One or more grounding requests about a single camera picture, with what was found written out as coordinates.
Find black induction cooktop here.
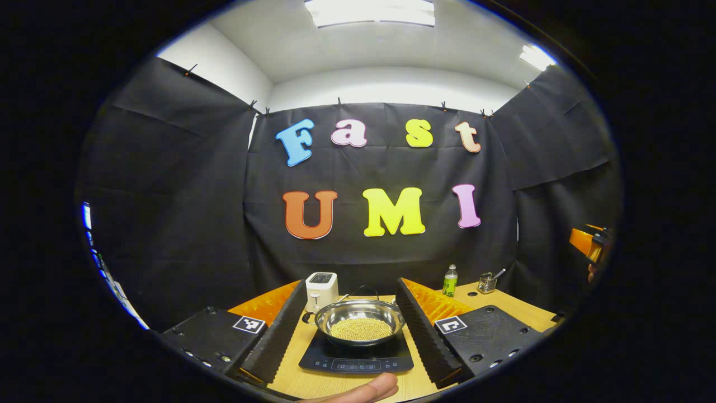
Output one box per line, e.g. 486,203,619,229
298,327,415,375

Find stainless steel pot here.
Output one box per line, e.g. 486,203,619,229
302,299,407,348

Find black power cable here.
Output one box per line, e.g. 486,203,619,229
338,285,395,303

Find white toaster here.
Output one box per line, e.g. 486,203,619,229
305,271,340,313

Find long ceiling light panel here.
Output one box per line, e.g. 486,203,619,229
304,0,436,28

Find black backdrop cloth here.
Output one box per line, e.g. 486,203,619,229
76,56,624,331

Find pile of soybeans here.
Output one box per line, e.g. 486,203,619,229
328,317,394,341

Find small ceiling light panel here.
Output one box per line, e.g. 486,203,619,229
520,44,558,72

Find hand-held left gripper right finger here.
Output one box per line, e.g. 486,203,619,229
395,277,546,387

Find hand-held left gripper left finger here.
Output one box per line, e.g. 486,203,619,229
158,279,308,386

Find green drink bottle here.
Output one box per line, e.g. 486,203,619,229
442,264,459,298

